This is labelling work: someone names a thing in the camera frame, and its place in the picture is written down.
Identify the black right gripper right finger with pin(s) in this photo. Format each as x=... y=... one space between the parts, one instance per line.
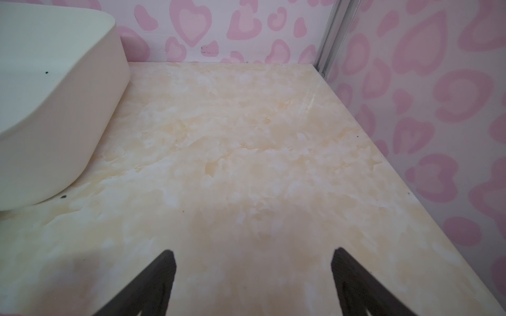
x=359 y=293

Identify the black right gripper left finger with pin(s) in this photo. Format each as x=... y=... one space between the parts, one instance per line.
x=148 y=293

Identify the white plastic storage box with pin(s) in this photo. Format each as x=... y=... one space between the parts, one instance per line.
x=63 y=73

